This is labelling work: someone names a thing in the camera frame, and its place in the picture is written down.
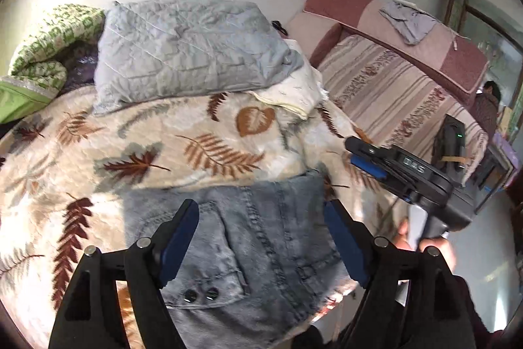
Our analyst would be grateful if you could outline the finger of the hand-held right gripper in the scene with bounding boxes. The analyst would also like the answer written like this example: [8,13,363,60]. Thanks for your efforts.
[344,136,394,164]
[350,155,389,182]

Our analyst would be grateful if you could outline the person's right forearm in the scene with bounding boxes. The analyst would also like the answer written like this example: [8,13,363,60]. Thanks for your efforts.
[451,273,505,349]

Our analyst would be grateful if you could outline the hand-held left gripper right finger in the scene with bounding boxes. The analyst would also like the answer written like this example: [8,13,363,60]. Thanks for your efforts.
[324,200,477,349]

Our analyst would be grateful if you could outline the wooden door frame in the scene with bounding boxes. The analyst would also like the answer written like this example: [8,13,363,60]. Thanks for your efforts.
[445,0,523,88]

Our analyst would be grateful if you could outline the grey quilted pillow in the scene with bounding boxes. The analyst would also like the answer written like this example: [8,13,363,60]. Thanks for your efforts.
[92,0,305,116]

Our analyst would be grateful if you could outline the striped sofa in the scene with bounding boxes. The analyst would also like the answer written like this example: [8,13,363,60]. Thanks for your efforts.
[286,0,490,106]

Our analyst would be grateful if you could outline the black case with tan strap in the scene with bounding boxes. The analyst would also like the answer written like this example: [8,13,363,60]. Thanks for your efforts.
[432,114,468,186]

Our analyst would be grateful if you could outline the crumpled grey cloth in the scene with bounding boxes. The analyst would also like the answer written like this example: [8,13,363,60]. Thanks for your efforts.
[379,0,439,46]

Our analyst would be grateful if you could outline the striped floral cushion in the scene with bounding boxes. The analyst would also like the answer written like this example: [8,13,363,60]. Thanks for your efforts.
[316,34,489,182]

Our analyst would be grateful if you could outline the grey denim pants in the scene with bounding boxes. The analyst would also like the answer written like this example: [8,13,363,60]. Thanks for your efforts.
[123,169,360,349]

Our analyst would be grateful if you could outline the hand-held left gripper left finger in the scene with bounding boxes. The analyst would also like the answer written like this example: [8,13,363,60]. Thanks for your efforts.
[48,199,200,349]

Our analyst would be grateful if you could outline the white floral cloth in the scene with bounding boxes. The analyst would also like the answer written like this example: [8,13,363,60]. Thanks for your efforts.
[253,38,329,120]

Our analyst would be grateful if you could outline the leaf print blanket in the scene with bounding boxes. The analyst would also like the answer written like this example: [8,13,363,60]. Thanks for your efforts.
[0,85,409,349]

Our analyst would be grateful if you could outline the green patterned quilt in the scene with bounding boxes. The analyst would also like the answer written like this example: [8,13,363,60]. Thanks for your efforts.
[0,3,106,125]

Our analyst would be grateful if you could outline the purple box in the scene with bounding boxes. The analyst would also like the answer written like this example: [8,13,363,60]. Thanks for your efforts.
[495,132,519,172]

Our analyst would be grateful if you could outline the person's right hand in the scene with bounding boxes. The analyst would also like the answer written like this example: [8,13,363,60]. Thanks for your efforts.
[394,219,458,274]

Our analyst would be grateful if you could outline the dark purple cloth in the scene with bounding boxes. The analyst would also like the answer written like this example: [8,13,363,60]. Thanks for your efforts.
[61,42,101,90]

